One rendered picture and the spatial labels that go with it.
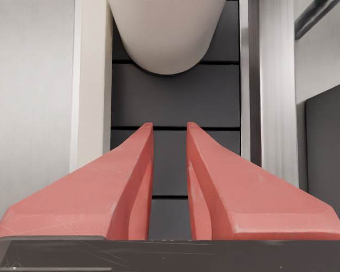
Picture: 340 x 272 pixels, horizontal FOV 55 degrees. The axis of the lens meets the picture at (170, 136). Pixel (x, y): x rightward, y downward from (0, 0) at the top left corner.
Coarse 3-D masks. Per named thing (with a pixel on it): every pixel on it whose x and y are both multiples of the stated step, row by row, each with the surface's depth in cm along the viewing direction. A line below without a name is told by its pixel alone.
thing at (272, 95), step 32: (256, 0) 11; (288, 0) 11; (256, 32) 11; (288, 32) 11; (256, 64) 11; (288, 64) 10; (256, 96) 11; (288, 96) 10; (256, 128) 11; (288, 128) 10; (256, 160) 11; (288, 160) 10
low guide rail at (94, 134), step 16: (96, 0) 15; (96, 16) 15; (112, 16) 17; (96, 32) 15; (112, 32) 17; (80, 48) 15; (96, 48) 15; (80, 64) 15; (96, 64) 15; (80, 80) 15; (96, 80) 15; (80, 96) 15; (96, 96) 15; (80, 112) 15; (96, 112) 15; (80, 128) 15; (96, 128) 15; (80, 144) 15; (96, 144) 15; (80, 160) 15
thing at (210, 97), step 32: (224, 32) 19; (128, 64) 19; (224, 64) 19; (128, 96) 19; (160, 96) 19; (192, 96) 19; (224, 96) 19; (128, 128) 19; (160, 128) 19; (224, 128) 19; (160, 160) 18; (160, 192) 18; (160, 224) 18
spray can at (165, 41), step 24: (120, 0) 11; (144, 0) 10; (168, 0) 10; (192, 0) 10; (216, 0) 11; (120, 24) 14; (144, 24) 12; (168, 24) 12; (192, 24) 12; (216, 24) 15; (144, 48) 15; (168, 48) 14; (192, 48) 15; (168, 72) 18
